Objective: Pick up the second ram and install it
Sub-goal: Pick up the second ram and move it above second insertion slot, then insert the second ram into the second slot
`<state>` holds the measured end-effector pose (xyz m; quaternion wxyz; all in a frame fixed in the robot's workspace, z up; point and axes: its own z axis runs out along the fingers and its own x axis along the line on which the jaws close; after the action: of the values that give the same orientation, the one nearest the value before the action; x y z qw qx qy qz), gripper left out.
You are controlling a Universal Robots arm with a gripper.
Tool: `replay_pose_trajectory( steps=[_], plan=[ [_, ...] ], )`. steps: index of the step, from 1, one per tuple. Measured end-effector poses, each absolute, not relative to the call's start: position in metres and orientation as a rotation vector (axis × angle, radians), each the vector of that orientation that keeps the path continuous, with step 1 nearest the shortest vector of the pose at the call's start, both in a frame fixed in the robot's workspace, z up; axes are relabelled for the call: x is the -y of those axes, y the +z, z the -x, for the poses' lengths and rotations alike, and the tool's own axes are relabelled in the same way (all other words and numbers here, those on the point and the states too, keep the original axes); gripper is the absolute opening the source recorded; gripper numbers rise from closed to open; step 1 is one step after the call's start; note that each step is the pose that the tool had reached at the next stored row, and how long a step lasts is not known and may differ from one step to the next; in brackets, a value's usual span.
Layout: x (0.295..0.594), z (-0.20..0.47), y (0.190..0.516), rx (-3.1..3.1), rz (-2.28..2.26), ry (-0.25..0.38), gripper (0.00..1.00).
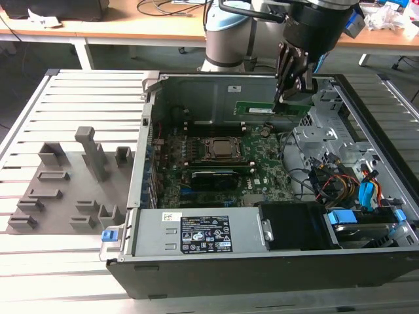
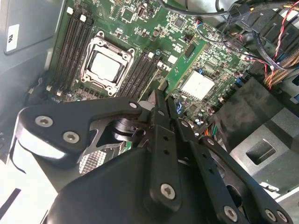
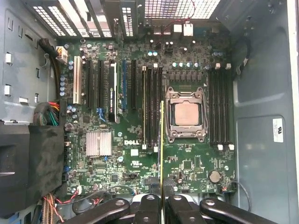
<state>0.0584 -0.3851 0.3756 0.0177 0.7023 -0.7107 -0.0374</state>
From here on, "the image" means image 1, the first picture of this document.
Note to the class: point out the hard disk in blue carrier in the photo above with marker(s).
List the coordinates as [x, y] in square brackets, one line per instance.
[340, 217]

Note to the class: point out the green motherboard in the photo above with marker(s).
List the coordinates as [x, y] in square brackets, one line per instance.
[268, 157]

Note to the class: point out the blue case latch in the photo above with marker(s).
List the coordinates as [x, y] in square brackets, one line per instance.
[109, 236]

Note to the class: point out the grey parts rack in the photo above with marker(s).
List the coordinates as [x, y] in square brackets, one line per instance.
[75, 183]

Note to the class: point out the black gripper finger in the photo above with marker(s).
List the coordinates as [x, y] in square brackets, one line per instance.
[306, 83]
[284, 72]

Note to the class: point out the long wooden desk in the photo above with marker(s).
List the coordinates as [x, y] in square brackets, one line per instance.
[114, 27]

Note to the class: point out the green RAM stick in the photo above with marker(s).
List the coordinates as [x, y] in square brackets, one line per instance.
[255, 108]

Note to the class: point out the large black box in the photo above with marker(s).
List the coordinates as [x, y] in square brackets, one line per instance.
[65, 10]

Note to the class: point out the black open PC case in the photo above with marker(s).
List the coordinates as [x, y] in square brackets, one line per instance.
[229, 278]

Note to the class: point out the silver metal drive cage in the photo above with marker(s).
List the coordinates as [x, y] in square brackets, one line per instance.
[314, 134]

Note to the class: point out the black RAM slot white clips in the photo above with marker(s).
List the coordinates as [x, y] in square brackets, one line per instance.
[219, 165]
[216, 131]

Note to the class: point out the black graphics card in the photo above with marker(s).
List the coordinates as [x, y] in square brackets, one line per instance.
[212, 180]

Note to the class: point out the white crumpled paper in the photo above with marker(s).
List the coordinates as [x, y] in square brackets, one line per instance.
[46, 19]

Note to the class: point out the round coin cell battery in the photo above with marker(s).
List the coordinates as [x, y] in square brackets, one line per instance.
[264, 132]

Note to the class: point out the clear plastic bags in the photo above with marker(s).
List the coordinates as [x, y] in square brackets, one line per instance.
[383, 18]

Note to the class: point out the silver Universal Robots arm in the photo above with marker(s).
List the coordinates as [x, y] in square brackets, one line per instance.
[226, 42]

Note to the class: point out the black plastic air shroud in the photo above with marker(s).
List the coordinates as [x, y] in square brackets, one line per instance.
[294, 225]

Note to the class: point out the grey power supply unit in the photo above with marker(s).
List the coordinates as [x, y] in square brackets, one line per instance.
[154, 235]

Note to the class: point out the CPU with metal top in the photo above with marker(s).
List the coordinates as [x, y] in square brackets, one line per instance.
[226, 147]

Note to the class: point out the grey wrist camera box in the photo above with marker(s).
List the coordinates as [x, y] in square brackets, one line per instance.
[356, 24]

